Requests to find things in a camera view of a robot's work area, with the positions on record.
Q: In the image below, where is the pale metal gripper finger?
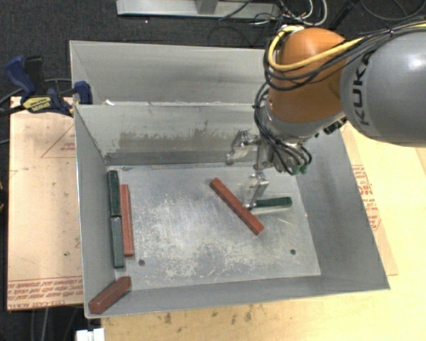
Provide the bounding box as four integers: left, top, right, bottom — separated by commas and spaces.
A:
225, 129, 253, 166
243, 172, 271, 210

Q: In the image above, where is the dark green flat block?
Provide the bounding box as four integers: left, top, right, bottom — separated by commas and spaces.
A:
251, 196, 293, 215
106, 169, 123, 217
109, 216, 126, 269

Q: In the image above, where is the red-brown flat block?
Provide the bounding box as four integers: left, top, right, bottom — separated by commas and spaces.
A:
88, 276, 133, 315
119, 184, 136, 258
209, 178, 265, 237

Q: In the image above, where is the grey metal bin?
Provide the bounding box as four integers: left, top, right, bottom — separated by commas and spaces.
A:
69, 40, 391, 320

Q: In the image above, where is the brown cardboard board, red print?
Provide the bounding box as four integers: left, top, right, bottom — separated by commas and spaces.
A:
6, 96, 400, 313

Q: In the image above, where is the black cylinder on white bracket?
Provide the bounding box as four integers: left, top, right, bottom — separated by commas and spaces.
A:
322, 116, 348, 136

